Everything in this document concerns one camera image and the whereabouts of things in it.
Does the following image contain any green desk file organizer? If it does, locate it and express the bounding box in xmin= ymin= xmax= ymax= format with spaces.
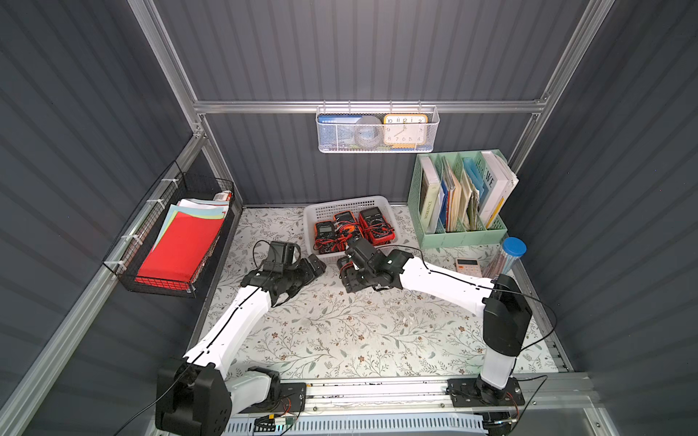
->
xmin=408 ymin=151 xmax=507 ymax=249

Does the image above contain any grey tape roll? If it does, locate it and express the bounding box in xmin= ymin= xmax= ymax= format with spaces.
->
xmin=354 ymin=116 xmax=384 ymax=150

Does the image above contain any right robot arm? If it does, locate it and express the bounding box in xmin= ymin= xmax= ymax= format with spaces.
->
xmin=337 ymin=238 xmax=533 ymax=393

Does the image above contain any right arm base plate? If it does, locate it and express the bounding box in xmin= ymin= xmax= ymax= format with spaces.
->
xmin=446 ymin=377 xmax=525 ymax=408

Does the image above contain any pink white calculator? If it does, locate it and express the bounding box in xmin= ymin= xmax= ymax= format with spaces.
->
xmin=454 ymin=258 xmax=483 ymax=277

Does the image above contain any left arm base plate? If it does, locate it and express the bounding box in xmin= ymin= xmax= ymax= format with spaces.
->
xmin=242 ymin=383 xmax=307 ymax=414

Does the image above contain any orange multimeter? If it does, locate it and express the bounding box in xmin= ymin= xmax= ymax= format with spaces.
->
xmin=314 ymin=221 xmax=342 ymax=254
xmin=334 ymin=211 xmax=364 ymax=243

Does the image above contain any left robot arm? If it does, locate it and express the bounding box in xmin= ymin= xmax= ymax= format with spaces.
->
xmin=155 ymin=242 xmax=326 ymax=435

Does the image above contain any small black multimeter back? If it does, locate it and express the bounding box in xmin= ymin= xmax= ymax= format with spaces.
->
xmin=339 ymin=260 xmax=354 ymax=279

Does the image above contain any blue lid clear jar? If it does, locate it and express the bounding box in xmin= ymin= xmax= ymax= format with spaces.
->
xmin=483 ymin=237 xmax=527 ymax=279

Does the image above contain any white book in organizer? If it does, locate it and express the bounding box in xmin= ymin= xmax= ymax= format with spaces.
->
xmin=479 ymin=151 xmax=519 ymax=229

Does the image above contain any red paper folder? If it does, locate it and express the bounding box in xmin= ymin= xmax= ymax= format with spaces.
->
xmin=136 ymin=205 xmax=225 ymax=291

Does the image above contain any blue box in wall basket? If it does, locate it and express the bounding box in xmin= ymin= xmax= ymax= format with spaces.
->
xmin=316 ymin=114 xmax=361 ymax=153

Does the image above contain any red multimeter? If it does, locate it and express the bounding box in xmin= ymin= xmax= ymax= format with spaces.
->
xmin=359 ymin=207 xmax=396 ymax=246

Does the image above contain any white plastic perforated basket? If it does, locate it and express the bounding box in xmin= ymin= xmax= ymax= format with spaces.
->
xmin=303 ymin=195 xmax=403 ymax=266

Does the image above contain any yellow white alarm clock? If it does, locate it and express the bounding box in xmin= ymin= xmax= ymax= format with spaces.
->
xmin=383 ymin=114 xmax=429 ymax=147

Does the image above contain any white wire wall basket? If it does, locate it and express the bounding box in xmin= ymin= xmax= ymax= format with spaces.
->
xmin=316 ymin=103 xmax=440 ymax=154

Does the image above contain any black wire side basket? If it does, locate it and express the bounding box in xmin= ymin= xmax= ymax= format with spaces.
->
xmin=103 ymin=165 xmax=236 ymax=298

